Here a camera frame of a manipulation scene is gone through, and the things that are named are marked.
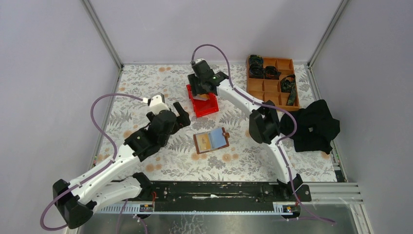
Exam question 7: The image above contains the red plastic bin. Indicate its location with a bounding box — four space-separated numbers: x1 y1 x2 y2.
186 84 219 118

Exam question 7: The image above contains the brown leather card holder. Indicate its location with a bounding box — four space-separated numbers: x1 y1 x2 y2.
193 127 230 154

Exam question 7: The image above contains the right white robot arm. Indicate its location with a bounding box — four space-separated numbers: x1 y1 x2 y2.
188 59 302 201

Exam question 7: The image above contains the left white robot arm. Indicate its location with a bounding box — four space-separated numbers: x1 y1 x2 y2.
52 99 190 229

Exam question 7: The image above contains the floral table mat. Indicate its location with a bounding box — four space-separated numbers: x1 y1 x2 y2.
92 64 338 182

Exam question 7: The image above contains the rolled camouflage belt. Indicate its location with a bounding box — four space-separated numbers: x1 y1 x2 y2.
248 55 264 78

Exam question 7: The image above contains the orange compartment tray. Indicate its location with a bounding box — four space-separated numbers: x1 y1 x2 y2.
246 56 300 111

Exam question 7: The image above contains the rolled black belt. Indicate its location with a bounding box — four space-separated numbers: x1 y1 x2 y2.
264 66 282 80

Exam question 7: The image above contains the black cloth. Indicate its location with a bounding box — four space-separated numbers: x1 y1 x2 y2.
290 99 340 154

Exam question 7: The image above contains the perforated metal strip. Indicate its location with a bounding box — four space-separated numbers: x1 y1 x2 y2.
98 199 301 217

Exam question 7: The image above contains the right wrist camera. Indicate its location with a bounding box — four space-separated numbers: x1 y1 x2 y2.
190 58 205 66

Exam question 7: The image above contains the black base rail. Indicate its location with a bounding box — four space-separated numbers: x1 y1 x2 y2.
132 181 312 205

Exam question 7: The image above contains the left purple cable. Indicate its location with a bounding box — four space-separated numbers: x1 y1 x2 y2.
39 94 149 232

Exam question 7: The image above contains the purple cable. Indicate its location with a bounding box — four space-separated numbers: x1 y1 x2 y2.
39 94 149 232
191 43 336 225

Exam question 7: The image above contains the camouflage strap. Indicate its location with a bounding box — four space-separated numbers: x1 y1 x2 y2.
280 74 298 106

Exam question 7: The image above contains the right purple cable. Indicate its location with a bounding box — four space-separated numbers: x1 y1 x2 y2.
191 43 336 225

